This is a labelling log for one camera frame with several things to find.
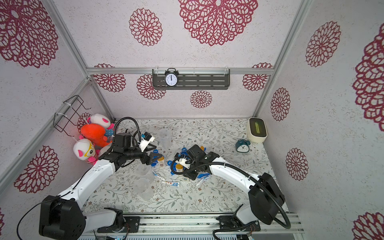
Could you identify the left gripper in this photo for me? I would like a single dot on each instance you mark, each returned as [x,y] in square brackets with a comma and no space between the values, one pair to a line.
[152,154]

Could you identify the yellow cap bottle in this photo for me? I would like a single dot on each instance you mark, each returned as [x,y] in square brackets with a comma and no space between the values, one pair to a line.
[161,162]
[179,168]

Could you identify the clear plastic container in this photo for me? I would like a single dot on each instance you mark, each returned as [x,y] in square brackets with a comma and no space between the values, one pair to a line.
[142,187]
[165,138]
[144,171]

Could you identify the red white toothpaste tube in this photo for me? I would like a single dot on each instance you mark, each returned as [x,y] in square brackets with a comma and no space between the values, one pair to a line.
[173,184]

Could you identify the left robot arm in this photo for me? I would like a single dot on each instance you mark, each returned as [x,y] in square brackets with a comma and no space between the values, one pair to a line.
[61,216]

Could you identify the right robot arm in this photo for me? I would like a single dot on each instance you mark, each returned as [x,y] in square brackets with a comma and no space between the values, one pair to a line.
[266,200]

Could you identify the left blue container lid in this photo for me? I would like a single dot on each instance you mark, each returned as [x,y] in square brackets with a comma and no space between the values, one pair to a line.
[155,156]

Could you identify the blue toothbrush middle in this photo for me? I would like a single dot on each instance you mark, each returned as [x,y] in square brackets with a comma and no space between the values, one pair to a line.
[202,175]

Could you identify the wrapped toothbrush lower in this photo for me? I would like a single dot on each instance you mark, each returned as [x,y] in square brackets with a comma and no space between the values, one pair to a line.
[204,179]

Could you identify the teal alarm clock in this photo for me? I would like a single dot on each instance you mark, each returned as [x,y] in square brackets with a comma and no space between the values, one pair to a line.
[243,146]

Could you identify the red plush toy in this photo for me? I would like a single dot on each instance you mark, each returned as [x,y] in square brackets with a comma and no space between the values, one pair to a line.
[96,134]

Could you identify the cream box with green window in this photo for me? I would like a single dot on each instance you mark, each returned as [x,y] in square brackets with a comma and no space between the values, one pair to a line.
[256,130]

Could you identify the upper white pink plush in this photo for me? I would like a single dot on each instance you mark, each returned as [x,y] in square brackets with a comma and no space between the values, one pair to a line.
[100,120]

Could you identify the white pink plush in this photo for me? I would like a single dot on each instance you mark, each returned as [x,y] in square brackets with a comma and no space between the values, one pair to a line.
[100,120]
[85,151]

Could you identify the lower white pink plush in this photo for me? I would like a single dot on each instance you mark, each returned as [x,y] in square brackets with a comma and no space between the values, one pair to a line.
[85,151]

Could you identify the black alarm clock on shelf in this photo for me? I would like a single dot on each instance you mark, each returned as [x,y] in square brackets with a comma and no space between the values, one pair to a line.
[171,77]

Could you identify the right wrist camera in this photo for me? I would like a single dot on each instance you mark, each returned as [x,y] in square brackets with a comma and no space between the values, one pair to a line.
[184,162]

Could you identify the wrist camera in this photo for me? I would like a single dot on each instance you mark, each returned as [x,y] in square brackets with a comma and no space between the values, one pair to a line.
[146,139]
[184,162]

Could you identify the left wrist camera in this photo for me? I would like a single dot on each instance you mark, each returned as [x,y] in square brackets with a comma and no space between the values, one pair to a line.
[146,139]

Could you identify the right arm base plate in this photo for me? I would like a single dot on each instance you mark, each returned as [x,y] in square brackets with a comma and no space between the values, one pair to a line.
[229,223]

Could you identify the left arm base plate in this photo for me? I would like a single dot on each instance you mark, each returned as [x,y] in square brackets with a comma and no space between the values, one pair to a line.
[123,225]

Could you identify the grey wall shelf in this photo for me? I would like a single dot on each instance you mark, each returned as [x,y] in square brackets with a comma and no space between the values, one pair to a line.
[194,81]

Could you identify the black wire basket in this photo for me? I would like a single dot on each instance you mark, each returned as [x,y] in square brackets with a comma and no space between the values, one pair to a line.
[71,116]

